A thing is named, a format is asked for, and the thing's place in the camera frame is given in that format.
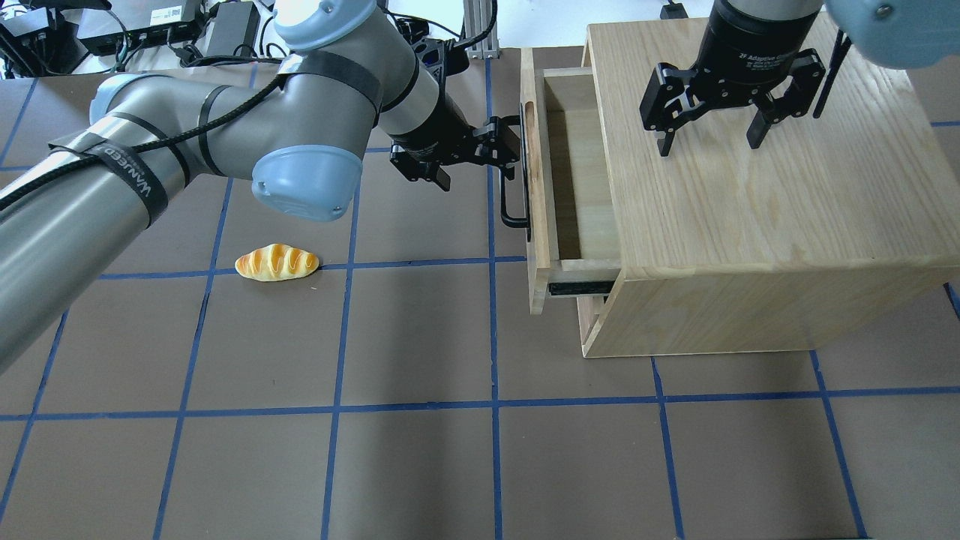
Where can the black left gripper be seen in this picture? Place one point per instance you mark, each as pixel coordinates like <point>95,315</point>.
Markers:
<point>439,133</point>

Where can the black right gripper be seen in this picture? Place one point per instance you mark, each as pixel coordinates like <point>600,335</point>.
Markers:
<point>750,45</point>

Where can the black drawer handle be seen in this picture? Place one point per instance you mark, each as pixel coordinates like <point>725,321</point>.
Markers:
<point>514,202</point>

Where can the wooden drawer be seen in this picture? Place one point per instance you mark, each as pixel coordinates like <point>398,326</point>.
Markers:
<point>573,244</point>

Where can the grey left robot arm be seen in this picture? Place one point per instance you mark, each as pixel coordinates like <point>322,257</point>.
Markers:
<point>300,141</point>

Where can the right robot arm blue joint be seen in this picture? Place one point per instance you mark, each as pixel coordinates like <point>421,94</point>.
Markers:
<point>899,34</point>

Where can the wooden drawer cabinet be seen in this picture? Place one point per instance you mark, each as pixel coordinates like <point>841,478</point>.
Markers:
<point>726,249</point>

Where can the toy bread loaf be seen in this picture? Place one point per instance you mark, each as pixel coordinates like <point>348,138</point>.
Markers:
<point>277,262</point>

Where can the black power adapter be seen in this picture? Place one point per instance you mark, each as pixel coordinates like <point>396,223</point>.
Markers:
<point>234,25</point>

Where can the aluminium profile post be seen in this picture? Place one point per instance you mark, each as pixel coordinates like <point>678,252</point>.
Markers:
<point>480,29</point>

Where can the black network switch box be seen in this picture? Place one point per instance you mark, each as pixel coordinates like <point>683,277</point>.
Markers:
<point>131,24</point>

